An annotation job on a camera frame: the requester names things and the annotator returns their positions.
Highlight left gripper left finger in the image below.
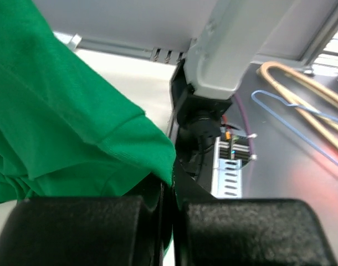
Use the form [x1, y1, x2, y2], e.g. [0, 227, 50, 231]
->
[0, 177, 171, 265]

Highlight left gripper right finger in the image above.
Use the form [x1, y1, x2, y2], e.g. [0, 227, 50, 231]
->
[173, 162, 337, 265]

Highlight green t shirt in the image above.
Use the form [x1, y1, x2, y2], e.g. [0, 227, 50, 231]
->
[0, 1, 176, 203]

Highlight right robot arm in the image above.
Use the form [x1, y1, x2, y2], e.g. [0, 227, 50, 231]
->
[171, 1, 294, 181]

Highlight wooden hanger on floor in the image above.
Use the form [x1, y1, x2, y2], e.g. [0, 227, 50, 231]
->
[257, 61, 338, 150]

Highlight blue hanger on floor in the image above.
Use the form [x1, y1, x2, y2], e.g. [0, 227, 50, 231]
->
[250, 89, 338, 167]

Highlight white slotted cable duct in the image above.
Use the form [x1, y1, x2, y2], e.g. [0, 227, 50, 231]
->
[211, 158, 243, 199]

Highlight aluminium mounting rail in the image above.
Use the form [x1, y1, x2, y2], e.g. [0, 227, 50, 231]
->
[53, 31, 186, 65]

